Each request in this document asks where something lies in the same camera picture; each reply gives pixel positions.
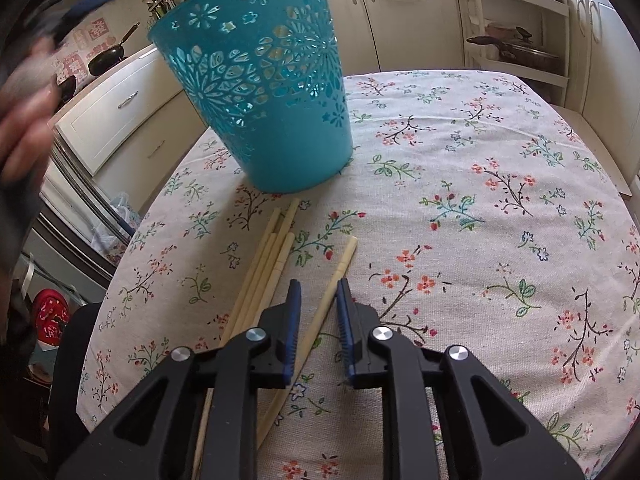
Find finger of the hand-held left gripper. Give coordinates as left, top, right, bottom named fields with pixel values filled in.
left=30, top=0, right=128, bottom=46

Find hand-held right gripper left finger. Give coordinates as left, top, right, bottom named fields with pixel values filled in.
left=55, top=280, right=303, bottom=480

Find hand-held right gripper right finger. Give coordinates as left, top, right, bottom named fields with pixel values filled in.
left=336, top=277, right=586, bottom=480

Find pale bamboo chopstick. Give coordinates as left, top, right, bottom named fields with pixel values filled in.
left=256, top=236, right=359, bottom=450

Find pile of wooden chopsticks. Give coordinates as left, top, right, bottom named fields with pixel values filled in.
left=191, top=197, right=301, bottom=480

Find teal perforated plastic basket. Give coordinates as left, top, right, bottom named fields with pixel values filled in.
left=146, top=0, right=353, bottom=195

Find person's left hand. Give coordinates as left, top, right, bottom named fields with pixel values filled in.
left=0, top=80, right=59, bottom=187

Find black wok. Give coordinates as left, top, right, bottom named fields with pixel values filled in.
left=87, top=22, right=141, bottom=77

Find white kitchen base cabinets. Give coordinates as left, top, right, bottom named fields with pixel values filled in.
left=50, top=0, right=640, bottom=191

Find floral tablecloth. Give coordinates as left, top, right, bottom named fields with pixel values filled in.
left=75, top=69, right=640, bottom=480

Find red printed bag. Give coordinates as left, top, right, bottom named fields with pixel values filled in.
left=32, top=287, right=71, bottom=347

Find white step stool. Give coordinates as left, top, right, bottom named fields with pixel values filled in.
left=545, top=102, right=634, bottom=199

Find lidded cooking pot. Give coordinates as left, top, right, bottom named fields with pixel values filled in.
left=467, top=26, right=563, bottom=75

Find white trolley cart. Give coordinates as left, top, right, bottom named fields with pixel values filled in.
left=457, top=0, right=571, bottom=106

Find grey sliding door frame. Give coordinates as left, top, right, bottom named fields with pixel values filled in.
left=25, top=125, right=138, bottom=291

